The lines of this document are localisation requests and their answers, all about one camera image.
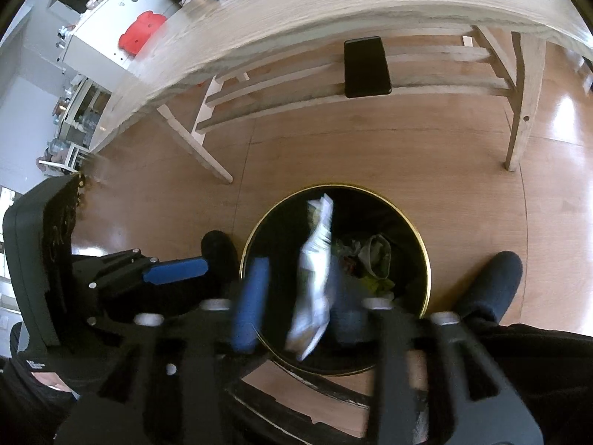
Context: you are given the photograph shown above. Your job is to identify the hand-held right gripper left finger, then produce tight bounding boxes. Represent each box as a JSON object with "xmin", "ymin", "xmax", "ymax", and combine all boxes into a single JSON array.
[{"xmin": 56, "ymin": 256, "xmax": 279, "ymax": 445}]

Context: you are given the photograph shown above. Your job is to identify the white plastic packet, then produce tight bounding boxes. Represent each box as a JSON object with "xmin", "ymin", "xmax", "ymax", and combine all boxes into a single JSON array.
[{"xmin": 285, "ymin": 195, "xmax": 334, "ymax": 362}]

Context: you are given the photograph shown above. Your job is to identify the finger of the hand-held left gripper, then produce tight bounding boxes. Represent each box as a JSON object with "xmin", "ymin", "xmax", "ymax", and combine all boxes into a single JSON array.
[
  {"xmin": 90, "ymin": 248, "xmax": 209, "ymax": 288},
  {"xmin": 90, "ymin": 280, "xmax": 205, "ymax": 330}
]

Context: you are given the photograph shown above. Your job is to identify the white cabinet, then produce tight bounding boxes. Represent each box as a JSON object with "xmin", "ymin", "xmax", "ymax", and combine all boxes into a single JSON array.
[{"xmin": 60, "ymin": 0, "xmax": 183, "ymax": 84}]

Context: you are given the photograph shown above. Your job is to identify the person's foot dark sock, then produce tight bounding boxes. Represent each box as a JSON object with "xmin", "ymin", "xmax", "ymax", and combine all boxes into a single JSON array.
[
  {"xmin": 201, "ymin": 230, "xmax": 239, "ymax": 283},
  {"xmin": 451, "ymin": 251, "xmax": 524, "ymax": 323}
]

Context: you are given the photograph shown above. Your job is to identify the black bin with gold rim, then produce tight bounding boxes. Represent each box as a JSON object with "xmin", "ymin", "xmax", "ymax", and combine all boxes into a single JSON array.
[{"xmin": 238, "ymin": 184, "xmax": 433, "ymax": 376}]

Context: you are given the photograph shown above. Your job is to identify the person's black pants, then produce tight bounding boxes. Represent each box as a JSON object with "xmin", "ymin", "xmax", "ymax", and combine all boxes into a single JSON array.
[{"xmin": 463, "ymin": 320, "xmax": 593, "ymax": 445}]

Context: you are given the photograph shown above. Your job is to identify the black smartphone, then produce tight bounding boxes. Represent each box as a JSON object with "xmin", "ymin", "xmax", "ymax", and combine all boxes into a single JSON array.
[{"xmin": 344, "ymin": 36, "xmax": 393, "ymax": 99}]

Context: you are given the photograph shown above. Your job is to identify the wooden table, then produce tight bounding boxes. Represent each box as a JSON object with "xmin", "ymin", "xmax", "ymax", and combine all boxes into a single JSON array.
[{"xmin": 90, "ymin": 0, "xmax": 593, "ymax": 185}]

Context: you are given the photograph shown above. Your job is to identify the grey crumpled wrapper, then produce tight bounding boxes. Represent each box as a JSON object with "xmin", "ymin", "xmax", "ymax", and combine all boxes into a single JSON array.
[{"xmin": 357, "ymin": 235, "xmax": 392, "ymax": 279}]

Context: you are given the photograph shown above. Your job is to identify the red bear-shaped chair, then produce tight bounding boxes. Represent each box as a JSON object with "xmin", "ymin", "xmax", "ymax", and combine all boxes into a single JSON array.
[{"xmin": 118, "ymin": 10, "xmax": 168, "ymax": 54}]

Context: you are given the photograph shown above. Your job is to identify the person's left foot dark sock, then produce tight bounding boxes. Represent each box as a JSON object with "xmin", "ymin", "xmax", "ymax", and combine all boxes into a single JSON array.
[{"xmin": 201, "ymin": 230, "xmax": 239, "ymax": 283}]

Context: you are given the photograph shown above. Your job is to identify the person's left forearm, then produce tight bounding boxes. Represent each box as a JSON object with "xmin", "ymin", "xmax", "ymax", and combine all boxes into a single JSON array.
[{"xmin": 0, "ymin": 322, "xmax": 79, "ymax": 445}]

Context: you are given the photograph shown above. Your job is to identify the white shelf rack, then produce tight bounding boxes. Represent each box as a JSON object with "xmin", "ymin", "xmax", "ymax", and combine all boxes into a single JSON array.
[{"xmin": 37, "ymin": 76, "xmax": 114, "ymax": 179}]

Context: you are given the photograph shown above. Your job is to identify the lime green snack packet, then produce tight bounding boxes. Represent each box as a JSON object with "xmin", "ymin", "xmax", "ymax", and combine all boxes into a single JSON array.
[{"xmin": 357, "ymin": 276, "xmax": 394, "ymax": 295}]

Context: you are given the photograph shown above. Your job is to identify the black curved frame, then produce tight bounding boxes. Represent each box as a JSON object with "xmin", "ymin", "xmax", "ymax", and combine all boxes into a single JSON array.
[{"xmin": 222, "ymin": 366, "xmax": 381, "ymax": 445}]

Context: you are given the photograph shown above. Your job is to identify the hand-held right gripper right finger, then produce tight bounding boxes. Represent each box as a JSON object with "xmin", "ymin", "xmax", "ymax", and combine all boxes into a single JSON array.
[{"xmin": 331, "ymin": 264, "xmax": 543, "ymax": 445}]

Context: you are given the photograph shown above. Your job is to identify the person's right foot dark sock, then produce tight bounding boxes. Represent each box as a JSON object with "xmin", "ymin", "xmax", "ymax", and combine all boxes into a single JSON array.
[{"xmin": 451, "ymin": 251, "xmax": 524, "ymax": 323}]

